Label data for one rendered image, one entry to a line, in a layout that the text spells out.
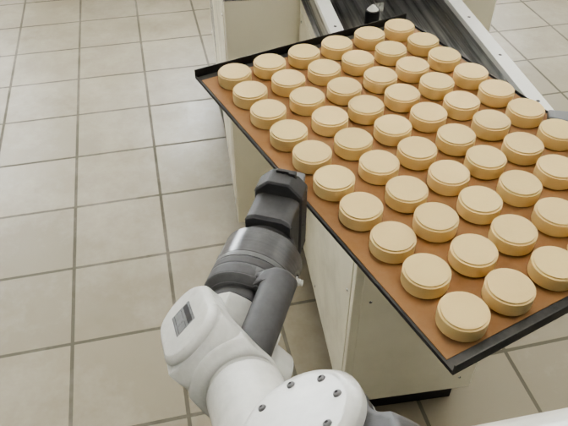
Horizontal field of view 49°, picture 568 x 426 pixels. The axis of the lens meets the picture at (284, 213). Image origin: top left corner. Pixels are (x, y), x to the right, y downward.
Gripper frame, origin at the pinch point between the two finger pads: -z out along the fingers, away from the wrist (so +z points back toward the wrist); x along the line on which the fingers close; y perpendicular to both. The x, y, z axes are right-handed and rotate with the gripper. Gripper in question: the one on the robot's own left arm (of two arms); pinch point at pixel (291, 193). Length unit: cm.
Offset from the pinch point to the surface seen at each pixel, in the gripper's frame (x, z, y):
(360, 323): -58, -28, -8
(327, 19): -10, -67, 11
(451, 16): -12, -81, -14
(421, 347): -71, -35, -22
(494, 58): -10, -60, -24
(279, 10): -19, -88, 28
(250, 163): -67, -84, 36
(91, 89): -100, -155, 135
